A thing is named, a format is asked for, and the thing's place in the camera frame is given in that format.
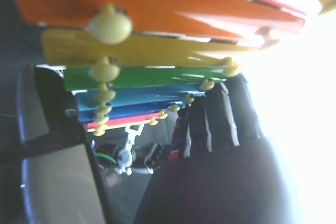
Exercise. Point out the rainbow wooden hand piano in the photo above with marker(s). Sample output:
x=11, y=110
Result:
x=157, y=3

